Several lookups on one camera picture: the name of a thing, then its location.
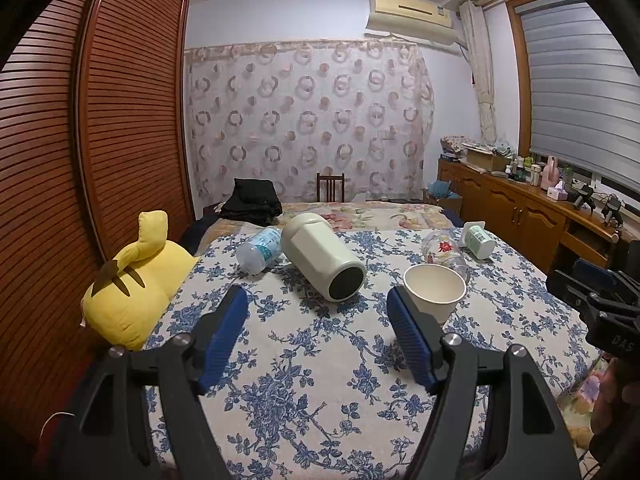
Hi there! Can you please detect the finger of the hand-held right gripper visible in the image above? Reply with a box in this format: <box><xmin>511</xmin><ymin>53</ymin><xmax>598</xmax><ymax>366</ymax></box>
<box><xmin>546</xmin><ymin>269</ymin><xmax>609</xmax><ymax>322</ymax></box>

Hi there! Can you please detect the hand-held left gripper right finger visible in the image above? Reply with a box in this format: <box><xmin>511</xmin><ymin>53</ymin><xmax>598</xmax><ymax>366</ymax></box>
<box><xmin>386</xmin><ymin>286</ymin><xmax>584</xmax><ymax>480</ymax></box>

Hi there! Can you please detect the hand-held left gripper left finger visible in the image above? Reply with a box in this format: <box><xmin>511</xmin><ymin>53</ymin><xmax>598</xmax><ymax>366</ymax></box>
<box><xmin>54</xmin><ymin>285</ymin><xmax>250</xmax><ymax>480</ymax></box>

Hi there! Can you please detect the cream cup with black base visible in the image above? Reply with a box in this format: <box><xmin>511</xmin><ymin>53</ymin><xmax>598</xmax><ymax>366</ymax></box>
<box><xmin>280</xmin><ymin>212</ymin><xmax>367</xmax><ymax>303</ymax></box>

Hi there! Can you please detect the white paper cup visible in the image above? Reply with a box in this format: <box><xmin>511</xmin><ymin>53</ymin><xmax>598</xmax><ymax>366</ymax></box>
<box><xmin>403</xmin><ymin>263</ymin><xmax>468</xmax><ymax>325</ymax></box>

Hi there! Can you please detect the white cup with green label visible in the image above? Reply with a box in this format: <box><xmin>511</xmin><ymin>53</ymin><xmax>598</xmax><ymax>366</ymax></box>
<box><xmin>462</xmin><ymin>221</ymin><xmax>497</xmax><ymax>260</ymax></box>

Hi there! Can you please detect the clear glass cup red print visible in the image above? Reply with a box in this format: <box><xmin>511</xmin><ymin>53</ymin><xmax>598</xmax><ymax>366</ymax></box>
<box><xmin>421</xmin><ymin>229</ymin><xmax>472</xmax><ymax>284</ymax></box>

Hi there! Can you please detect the person's right hand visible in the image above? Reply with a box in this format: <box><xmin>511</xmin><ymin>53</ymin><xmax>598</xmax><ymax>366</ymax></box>
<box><xmin>591</xmin><ymin>358</ymin><xmax>626</xmax><ymax>436</ymax></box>

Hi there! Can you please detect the small black tripod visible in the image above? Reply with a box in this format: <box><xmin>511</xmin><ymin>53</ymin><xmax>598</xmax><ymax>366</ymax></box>
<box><xmin>572</xmin><ymin>184</ymin><xmax>597</xmax><ymax>209</ymax></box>
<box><xmin>601</xmin><ymin>195</ymin><xmax>624</xmax><ymax>227</ymax></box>

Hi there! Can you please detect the blue floral blanket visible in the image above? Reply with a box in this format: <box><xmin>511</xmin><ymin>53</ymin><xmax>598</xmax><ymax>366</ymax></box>
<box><xmin>142</xmin><ymin>227</ymin><xmax>602</xmax><ymax>480</ymax></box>

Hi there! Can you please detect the clear plastic water bottle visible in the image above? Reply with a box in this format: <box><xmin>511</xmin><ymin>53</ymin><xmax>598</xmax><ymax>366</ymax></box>
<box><xmin>235</xmin><ymin>226</ymin><xmax>287</xmax><ymax>276</ymax></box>

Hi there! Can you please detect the wooden cabinet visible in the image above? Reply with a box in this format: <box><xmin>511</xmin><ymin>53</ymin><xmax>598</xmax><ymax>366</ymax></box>
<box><xmin>436</xmin><ymin>157</ymin><xmax>627</xmax><ymax>277</ymax></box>

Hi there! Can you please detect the yellow plush toy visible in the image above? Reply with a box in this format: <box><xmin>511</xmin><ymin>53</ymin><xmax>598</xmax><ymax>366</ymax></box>
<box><xmin>81</xmin><ymin>210</ymin><xmax>201</xmax><ymax>352</ymax></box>

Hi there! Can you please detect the pink bottle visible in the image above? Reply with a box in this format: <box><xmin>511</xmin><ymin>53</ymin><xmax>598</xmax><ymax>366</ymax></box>
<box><xmin>542</xmin><ymin>156</ymin><xmax>560</xmax><ymax>191</ymax></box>

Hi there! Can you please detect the pastel floral bed sheet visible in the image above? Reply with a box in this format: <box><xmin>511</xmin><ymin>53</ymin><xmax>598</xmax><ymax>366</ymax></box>
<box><xmin>197</xmin><ymin>200</ymin><xmax>610</xmax><ymax>453</ymax></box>

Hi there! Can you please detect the black clothes pile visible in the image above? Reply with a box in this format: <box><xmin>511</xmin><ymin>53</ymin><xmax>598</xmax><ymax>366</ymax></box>
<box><xmin>218</xmin><ymin>178</ymin><xmax>284</xmax><ymax>226</ymax></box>

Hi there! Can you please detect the cardboard box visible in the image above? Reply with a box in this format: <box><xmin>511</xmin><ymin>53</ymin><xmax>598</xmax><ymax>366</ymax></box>
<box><xmin>462</xmin><ymin>147</ymin><xmax>511</xmax><ymax>172</ymax></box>

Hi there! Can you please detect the bin with blue bag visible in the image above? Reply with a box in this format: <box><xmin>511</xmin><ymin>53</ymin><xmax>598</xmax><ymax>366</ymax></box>
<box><xmin>425</xmin><ymin>180</ymin><xmax>464</xmax><ymax>217</ymax></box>

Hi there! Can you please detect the wooden chair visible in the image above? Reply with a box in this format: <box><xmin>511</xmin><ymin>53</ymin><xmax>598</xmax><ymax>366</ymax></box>
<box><xmin>316</xmin><ymin>172</ymin><xmax>346</xmax><ymax>203</ymax></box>

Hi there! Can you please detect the stack of patterned cloths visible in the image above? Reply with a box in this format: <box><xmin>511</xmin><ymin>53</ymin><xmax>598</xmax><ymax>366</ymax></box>
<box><xmin>439</xmin><ymin>134</ymin><xmax>482</xmax><ymax>162</ymax></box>

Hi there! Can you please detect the grey window blind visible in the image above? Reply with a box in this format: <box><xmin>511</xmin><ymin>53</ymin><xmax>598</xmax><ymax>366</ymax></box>
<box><xmin>515</xmin><ymin>0</ymin><xmax>640</xmax><ymax>187</ymax></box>

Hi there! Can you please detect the cream window curtain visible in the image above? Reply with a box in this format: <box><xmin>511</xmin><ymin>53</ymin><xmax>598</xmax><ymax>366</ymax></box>
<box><xmin>458</xmin><ymin>0</ymin><xmax>499</xmax><ymax>147</ymax></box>

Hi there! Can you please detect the wooden louvred wardrobe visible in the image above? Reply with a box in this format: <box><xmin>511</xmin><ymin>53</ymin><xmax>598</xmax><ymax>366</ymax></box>
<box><xmin>0</xmin><ymin>0</ymin><xmax>196</xmax><ymax>461</ymax></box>

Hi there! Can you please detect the white cable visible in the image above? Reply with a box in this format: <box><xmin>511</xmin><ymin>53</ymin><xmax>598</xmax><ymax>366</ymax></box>
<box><xmin>42</xmin><ymin>411</ymin><xmax>77</xmax><ymax>437</ymax></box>

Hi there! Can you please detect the ring patterned sheer curtain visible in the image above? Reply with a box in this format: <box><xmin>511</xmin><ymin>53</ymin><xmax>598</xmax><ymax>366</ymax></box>
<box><xmin>183</xmin><ymin>39</ymin><xmax>436</xmax><ymax>206</ymax></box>

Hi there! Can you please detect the wall air conditioner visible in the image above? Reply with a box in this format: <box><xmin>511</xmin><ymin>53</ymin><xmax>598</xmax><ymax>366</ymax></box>
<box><xmin>364</xmin><ymin>0</ymin><xmax>461</xmax><ymax>51</ymax></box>

